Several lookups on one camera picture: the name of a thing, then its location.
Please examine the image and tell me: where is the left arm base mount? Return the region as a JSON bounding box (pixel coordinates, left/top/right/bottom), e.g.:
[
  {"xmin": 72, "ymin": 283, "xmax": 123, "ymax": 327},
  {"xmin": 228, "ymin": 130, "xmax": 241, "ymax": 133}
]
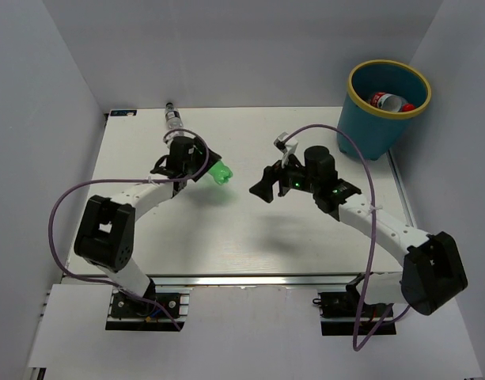
[{"xmin": 105, "ymin": 287, "xmax": 191, "ymax": 333}]

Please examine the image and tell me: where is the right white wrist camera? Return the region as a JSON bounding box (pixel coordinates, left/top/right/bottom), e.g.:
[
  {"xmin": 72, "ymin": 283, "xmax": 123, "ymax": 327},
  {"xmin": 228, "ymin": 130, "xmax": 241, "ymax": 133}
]
[{"xmin": 274, "ymin": 132, "xmax": 298, "ymax": 168}]

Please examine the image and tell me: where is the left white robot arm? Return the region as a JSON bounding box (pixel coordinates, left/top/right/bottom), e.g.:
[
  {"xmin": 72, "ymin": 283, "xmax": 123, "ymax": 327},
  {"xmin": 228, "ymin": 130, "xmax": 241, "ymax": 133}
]
[{"xmin": 74, "ymin": 136, "xmax": 222, "ymax": 316}]

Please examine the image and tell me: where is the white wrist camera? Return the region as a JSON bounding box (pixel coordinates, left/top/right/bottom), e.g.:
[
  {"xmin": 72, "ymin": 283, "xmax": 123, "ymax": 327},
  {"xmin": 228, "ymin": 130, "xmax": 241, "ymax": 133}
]
[
  {"xmin": 163, "ymin": 128, "xmax": 184, "ymax": 146},
  {"xmin": 274, "ymin": 132, "xmax": 298, "ymax": 168}
]

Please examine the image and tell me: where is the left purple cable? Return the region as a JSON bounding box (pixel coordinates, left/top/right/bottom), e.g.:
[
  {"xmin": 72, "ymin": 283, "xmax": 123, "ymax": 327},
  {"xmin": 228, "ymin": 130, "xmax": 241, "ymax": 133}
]
[{"xmin": 47, "ymin": 127, "xmax": 210, "ymax": 332}]

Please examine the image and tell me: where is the clear bottle with black label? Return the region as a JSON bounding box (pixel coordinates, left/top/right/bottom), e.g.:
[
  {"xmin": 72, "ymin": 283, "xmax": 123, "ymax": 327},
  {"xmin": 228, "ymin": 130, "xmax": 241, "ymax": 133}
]
[{"xmin": 165, "ymin": 102, "xmax": 184, "ymax": 130}]

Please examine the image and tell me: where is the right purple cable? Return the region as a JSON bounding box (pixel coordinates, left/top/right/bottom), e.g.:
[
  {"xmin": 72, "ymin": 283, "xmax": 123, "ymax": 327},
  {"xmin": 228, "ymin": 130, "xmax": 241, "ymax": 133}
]
[{"xmin": 274, "ymin": 123, "xmax": 411, "ymax": 352}]

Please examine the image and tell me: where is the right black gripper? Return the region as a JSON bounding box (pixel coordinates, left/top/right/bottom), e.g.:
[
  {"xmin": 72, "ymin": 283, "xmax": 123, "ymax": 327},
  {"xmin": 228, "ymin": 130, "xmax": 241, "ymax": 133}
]
[{"xmin": 248, "ymin": 150, "xmax": 319, "ymax": 203}]

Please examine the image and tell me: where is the teal bin with yellow rim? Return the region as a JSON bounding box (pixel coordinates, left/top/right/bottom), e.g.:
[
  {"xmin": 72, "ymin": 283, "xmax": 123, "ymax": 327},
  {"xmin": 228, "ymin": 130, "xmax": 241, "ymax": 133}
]
[{"xmin": 337, "ymin": 59, "xmax": 432, "ymax": 161}]

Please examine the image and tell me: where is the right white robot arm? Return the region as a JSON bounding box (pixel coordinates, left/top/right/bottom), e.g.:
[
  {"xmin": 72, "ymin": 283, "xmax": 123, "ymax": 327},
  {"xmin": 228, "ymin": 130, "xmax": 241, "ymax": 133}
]
[{"xmin": 249, "ymin": 146, "xmax": 468, "ymax": 316}]

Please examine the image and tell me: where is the blue label sticker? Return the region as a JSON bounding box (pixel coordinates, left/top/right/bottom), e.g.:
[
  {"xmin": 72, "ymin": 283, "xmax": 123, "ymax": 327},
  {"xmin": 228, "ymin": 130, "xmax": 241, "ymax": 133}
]
[{"xmin": 108, "ymin": 109, "xmax": 137, "ymax": 117}]

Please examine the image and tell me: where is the green plastic bottle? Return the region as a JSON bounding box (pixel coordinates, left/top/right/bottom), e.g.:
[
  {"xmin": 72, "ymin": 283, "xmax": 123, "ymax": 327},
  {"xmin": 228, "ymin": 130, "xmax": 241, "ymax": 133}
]
[{"xmin": 207, "ymin": 161, "xmax": 233, "ymax": 185}]

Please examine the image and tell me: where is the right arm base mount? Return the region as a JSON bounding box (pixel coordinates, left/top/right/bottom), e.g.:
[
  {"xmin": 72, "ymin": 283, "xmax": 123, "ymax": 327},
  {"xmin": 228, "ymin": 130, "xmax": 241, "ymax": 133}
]
[{"xmin": 313, "ymin": 292, "xmax": 386, "ymax": 336}]

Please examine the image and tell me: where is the purple cable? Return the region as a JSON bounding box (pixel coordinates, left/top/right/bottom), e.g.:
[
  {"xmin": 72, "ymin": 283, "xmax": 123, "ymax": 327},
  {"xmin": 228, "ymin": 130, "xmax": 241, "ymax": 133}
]
[
  {"xmin": 47, "ymin": 127, "xmax": 210, "ymax": 332},
  {"xmin": 274, "ymin": 123, "xmax": 411, "ymax": 352}
]

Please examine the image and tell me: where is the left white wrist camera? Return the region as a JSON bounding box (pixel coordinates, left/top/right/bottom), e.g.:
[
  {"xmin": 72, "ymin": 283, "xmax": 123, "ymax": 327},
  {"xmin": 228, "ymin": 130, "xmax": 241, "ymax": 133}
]
[{"xmin": 163, "ymin": 128, "xmax": 184, "ymax": 146}]

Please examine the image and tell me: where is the red label water bottle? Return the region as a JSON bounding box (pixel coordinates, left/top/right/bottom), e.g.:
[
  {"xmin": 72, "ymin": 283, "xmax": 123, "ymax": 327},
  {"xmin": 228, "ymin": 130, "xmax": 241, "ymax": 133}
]
[{"xmin": 367, "ymin": 92, "xmax": 415, "ymax": 112}]

